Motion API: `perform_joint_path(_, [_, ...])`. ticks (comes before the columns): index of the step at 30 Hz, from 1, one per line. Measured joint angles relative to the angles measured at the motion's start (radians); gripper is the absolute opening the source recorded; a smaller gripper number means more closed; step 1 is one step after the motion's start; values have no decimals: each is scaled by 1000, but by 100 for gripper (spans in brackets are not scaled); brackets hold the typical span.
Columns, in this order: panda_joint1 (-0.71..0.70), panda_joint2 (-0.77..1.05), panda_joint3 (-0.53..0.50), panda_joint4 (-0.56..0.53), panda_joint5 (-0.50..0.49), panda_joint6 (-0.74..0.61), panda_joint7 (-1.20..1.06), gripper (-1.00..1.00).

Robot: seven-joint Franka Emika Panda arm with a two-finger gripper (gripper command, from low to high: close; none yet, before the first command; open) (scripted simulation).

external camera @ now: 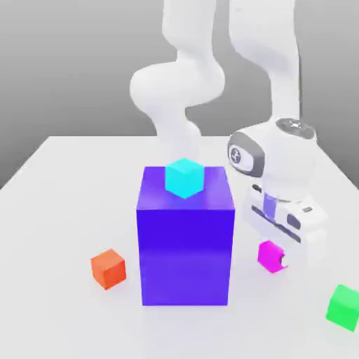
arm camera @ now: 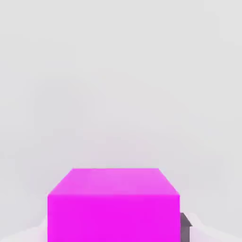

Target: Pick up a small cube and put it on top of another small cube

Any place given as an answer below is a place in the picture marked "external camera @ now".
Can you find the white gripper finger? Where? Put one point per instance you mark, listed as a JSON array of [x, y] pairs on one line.
[[289, 257]]

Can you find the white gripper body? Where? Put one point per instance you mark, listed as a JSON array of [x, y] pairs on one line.
[[269, 227]]

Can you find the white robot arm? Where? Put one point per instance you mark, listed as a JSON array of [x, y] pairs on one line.
[[179, 84]]

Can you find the small magenta cube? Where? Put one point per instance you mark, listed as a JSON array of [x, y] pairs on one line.
[[269, 256]]

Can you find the small green cube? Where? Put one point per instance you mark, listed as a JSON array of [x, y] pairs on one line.
[[343, 308]]

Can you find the small cyan cube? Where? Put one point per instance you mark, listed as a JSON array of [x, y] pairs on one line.
[[183, 179]]

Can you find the small orange cube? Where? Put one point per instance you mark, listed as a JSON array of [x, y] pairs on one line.
[[108, 270]]

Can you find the large purple box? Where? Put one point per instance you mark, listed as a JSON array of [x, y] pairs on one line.
[[185, 252]]

